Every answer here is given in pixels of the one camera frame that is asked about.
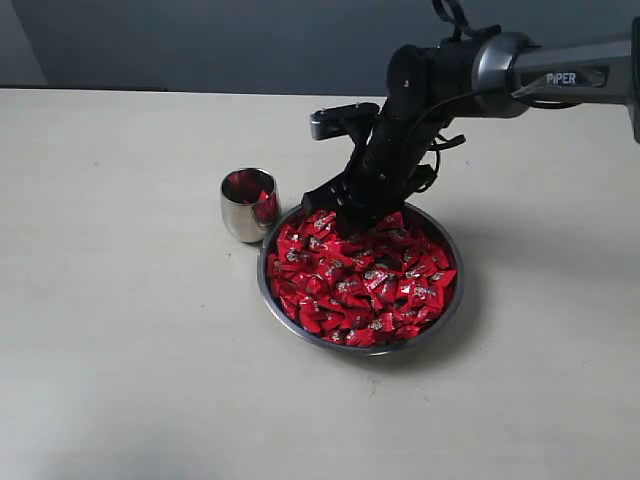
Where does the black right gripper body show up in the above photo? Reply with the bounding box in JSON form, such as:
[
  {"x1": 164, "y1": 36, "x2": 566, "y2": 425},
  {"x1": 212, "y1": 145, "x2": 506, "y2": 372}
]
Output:
[{"x1": 342, "y1": 102, "x2": 450, "y2": 211}]

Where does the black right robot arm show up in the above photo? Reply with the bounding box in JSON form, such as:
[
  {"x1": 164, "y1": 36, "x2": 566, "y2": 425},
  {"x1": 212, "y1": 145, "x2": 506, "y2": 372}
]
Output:
[{"x1": 301, "y1": 19, "x2": 639, "y2": 236}]

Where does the steel bowl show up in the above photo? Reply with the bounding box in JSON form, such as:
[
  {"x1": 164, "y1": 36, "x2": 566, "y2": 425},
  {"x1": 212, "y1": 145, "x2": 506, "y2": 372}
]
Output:
[{"x1": 256, "y1": 191, "x2": 465, "y2": 355}]

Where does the pile of red candies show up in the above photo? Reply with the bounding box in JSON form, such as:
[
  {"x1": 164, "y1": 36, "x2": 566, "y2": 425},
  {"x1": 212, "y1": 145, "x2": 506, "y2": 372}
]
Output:
[{"x1": 266, "y1": 207, "x2": 459, "y2": 348}]

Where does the stainless steel cup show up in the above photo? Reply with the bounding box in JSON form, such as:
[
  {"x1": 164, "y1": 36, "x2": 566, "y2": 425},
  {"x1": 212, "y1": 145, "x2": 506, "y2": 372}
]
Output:
[{"x1": 220, "y1": 167, "x2": 281, "y2": 244}]

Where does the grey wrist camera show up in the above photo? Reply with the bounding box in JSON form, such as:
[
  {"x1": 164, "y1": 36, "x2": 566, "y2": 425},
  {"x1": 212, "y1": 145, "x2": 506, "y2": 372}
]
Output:
[{"x1": 309, "y1": 102, "x2": 380, "y2": 143}]

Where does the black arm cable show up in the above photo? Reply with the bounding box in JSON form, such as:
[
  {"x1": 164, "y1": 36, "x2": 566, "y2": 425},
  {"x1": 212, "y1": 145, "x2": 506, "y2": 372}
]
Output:
[{"x1": 394, "y1": 0, "x2": 501, "y2": 196}]

